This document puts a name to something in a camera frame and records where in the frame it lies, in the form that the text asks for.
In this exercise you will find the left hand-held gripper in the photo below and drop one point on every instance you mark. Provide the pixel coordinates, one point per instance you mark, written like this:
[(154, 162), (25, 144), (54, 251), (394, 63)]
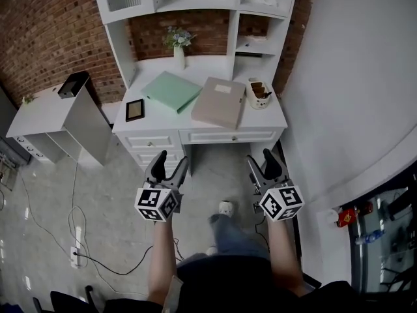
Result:
[(153, 202)]

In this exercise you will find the person's white slipper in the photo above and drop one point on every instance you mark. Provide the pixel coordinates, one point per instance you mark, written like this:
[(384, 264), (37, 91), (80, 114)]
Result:
[(227, 207)]

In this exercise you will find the black box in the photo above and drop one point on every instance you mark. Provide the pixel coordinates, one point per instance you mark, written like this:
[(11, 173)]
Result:
[(72, 85)]

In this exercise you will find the beige file box item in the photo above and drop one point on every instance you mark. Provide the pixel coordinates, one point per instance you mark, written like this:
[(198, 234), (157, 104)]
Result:
[(218, 104)]

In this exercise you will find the person's black shirt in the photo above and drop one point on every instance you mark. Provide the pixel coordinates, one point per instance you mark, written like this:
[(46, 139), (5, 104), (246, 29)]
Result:
[(234, 285)]

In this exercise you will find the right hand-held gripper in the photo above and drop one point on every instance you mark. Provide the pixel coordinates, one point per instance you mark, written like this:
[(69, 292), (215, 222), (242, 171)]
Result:
[(281, 202)]

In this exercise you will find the person's blue jeans leg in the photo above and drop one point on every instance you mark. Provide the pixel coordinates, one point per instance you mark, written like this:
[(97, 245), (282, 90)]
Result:
[(236, 236)]

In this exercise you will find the white power strip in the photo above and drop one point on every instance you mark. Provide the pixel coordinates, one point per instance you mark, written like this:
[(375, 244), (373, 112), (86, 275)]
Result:
[(77, 249)]

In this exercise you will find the black framed tablet item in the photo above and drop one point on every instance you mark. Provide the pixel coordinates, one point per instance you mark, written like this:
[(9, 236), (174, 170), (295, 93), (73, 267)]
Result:
[(135, 110)]

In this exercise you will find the green binder item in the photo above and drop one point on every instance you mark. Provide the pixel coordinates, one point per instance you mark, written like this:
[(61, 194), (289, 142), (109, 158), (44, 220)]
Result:
[(171, 91)]

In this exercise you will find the white pen holder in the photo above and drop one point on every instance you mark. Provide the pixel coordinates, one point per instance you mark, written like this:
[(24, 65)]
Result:
[(259, 96)]

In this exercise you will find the small green plant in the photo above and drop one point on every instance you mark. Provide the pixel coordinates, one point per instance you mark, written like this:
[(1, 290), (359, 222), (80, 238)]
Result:
[(27, 99)]

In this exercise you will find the person's left forearm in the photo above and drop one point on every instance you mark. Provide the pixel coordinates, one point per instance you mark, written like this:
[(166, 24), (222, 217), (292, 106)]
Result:
[(163, 256)]

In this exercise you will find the plastic water bottle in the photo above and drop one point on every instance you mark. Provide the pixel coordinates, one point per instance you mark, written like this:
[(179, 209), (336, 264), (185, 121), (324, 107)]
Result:
[(369, 237)]

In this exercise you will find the white vase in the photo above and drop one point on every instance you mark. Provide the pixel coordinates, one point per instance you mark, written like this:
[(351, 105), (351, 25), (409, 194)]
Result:
[(179, 59)]

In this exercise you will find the person's right forearm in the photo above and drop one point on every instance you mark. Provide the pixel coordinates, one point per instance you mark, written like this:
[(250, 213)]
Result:
[(283, 256)]

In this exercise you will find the white desk with hutch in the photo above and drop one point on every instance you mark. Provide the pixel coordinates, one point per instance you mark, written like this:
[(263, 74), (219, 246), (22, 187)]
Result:
[(202, 135)]

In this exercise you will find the blue and white flower bunch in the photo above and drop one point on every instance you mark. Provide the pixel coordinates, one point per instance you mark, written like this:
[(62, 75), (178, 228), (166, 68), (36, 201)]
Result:
[(177, 38)]

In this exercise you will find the white side cabinet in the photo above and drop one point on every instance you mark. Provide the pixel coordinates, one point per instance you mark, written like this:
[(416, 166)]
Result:
[(49, 119)]

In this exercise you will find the black chair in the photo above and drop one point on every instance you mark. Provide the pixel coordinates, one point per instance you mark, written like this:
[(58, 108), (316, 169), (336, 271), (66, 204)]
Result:
[(65, 302)]

